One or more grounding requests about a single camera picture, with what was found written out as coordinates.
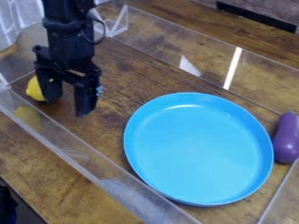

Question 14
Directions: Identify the blue round tray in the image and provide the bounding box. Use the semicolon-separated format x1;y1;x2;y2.
124;93;273;207

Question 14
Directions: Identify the yellow lemon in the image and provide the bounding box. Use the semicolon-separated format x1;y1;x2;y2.
25;76;45;102

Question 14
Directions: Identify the purple toy eggplant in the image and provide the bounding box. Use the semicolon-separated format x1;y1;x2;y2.
273;112;299;164

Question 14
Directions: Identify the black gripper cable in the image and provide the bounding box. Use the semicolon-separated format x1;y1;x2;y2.
78;11;108;46

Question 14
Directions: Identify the clear acrylic enclosure wall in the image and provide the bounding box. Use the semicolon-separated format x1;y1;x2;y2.
0;0;299;224

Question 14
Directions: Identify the black baseboard strip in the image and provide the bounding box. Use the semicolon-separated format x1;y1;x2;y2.
216;1;296;33

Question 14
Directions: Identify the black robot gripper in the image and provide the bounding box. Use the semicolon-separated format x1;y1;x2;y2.
32;18;102;117

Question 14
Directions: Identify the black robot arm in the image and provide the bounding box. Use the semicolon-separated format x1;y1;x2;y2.
32;0;101;117

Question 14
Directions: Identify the dark object at table edge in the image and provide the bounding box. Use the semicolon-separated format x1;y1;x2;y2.
0;185;17;224

